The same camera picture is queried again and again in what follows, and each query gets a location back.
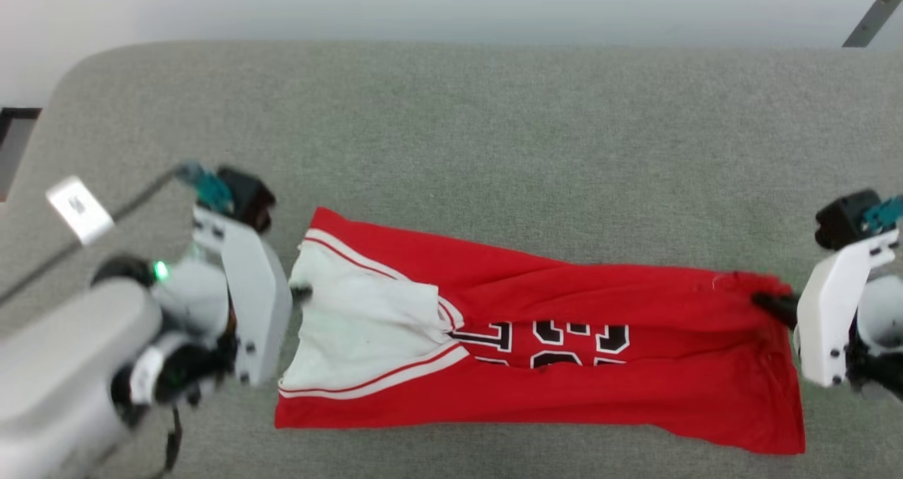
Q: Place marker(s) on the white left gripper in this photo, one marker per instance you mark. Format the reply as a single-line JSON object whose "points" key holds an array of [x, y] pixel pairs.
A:
{"points": [[254, 295]]}

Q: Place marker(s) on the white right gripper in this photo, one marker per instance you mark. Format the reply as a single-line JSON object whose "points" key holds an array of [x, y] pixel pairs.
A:
{"points": [[829, 310]]}

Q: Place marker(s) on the red white basketball jersey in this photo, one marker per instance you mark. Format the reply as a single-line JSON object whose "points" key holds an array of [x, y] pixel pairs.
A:
{"points": [[564, 366]]}

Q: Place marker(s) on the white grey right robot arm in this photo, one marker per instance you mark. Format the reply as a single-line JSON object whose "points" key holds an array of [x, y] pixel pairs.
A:
{"points": [[882, 324]]}

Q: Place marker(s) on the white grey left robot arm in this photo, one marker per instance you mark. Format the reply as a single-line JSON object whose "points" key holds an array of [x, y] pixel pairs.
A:
{"points": [[63, 366]]}

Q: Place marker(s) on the black framed panel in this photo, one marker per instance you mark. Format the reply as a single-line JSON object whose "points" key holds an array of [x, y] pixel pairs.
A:
{"points": [[10, 147]]}

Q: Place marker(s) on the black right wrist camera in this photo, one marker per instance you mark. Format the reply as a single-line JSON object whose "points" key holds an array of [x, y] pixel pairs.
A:
{"points": [[843, 218]]}

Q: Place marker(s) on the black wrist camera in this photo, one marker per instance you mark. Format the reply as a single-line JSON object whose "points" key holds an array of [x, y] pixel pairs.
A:
{"points": [[247, 197], [843, 218]]}

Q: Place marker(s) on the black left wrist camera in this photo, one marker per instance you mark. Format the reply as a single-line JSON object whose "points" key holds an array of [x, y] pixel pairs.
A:
{"points": [[247, 197]]}

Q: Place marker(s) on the grey metal partition post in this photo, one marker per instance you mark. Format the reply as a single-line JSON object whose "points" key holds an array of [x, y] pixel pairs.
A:
{"points": [[871, 17]]}

